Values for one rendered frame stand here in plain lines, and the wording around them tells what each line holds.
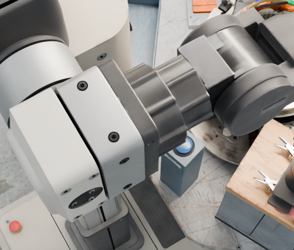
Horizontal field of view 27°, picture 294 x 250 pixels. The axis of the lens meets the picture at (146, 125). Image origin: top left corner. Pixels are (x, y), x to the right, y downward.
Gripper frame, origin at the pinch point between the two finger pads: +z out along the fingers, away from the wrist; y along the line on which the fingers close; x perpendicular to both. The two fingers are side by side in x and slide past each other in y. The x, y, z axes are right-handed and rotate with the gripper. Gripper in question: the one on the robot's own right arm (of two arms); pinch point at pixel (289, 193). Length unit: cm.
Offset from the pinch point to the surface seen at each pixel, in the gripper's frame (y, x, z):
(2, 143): -2, 100, 110
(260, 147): 6.9, 9.9, 2.5
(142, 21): 22, 50, 7
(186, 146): -0.7, 23.9, 4.8
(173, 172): -4.0, 24.6, 16.2
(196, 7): 45, 46, 28
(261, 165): 3.3, 7.9, 2.5
